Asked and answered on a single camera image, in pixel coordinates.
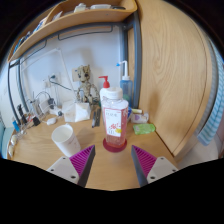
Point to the wooden shelf unit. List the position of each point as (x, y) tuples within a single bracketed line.
[(76, 16)]

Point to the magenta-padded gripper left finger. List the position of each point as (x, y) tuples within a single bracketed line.
[(63, 168)]

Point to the thin white desk lamp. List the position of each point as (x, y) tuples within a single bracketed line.
[(65, 71)]

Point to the green wipes pack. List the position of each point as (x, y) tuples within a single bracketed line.
[(144, 128)]

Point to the clear pink-labelled drink bottle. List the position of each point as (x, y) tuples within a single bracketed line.
[(115, 120)]

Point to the white cup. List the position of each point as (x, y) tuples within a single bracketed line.
[(66, 141)]

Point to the white computer mouse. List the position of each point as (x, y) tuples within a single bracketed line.
[(51, 120)]

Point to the flat round red coaster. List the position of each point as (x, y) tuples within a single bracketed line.
[(115, 149)]

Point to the blue white striped towel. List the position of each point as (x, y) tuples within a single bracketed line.
[(213, 110)]

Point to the white wall socket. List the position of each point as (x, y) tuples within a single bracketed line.
[(52, 78)]

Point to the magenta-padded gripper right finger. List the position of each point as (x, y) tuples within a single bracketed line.
[(161, 166)]

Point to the clear blue spray bottle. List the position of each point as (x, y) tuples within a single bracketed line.
[(126, 88)]

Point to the square wall plate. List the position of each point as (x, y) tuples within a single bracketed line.
[(75, 75)]

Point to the tree creature figurine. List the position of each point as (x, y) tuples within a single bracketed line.
[(85, 85)]

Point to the small white printed packet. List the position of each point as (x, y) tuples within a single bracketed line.
[(140, 118)]

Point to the white red-pump lotion bottle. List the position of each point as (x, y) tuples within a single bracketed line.
[(104, 90)]

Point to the black charger block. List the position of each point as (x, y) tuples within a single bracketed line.
[(36, 121)]

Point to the clear wrapped snack packet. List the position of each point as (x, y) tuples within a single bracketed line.
[(11, 151), (14, 139)]

